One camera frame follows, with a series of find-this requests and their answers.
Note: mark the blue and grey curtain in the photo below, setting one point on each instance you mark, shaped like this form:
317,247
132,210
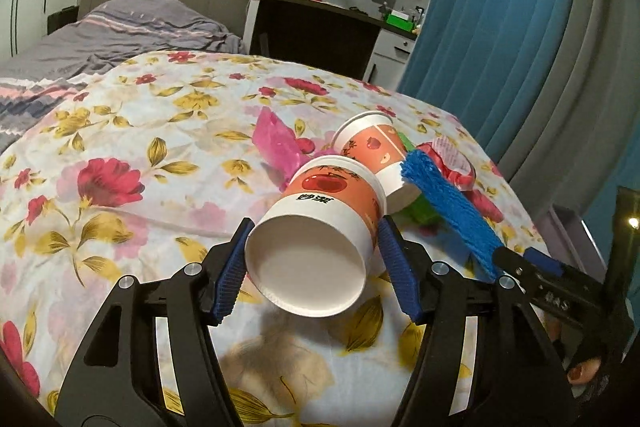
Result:
500,32

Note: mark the green box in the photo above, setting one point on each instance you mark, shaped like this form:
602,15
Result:
400,22

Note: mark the person's right hand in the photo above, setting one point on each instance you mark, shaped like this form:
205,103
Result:
582,373

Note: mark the green foam net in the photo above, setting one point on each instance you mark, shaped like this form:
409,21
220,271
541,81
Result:
424,213

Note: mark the floral bedsheet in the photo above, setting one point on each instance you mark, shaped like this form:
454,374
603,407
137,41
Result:
125,132

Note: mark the black nightstand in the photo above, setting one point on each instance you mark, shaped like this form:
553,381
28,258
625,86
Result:
64,19

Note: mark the blue foam net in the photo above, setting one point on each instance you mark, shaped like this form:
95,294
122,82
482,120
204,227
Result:
450,202

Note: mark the grey striped duvet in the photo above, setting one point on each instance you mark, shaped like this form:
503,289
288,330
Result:
125,32

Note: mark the orange printed paper cup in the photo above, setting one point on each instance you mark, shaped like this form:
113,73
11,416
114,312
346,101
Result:
370,142
320,197

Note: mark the red and white wrapper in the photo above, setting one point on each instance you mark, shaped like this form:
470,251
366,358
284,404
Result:
452,167

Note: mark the white drawer cabinet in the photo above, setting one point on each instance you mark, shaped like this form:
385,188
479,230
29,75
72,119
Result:
390,57

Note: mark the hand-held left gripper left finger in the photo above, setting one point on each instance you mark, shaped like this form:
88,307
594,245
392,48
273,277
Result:
230,277

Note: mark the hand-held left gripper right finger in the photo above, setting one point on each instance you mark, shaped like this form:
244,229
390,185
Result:
402,277

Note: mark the pink plastic bag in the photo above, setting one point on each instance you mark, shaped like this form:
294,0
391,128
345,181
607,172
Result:
275,139

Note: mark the dark wooden desk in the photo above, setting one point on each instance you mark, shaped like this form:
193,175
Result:
310,32

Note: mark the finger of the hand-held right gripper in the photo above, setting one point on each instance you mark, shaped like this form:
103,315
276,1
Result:
512,263
545,263

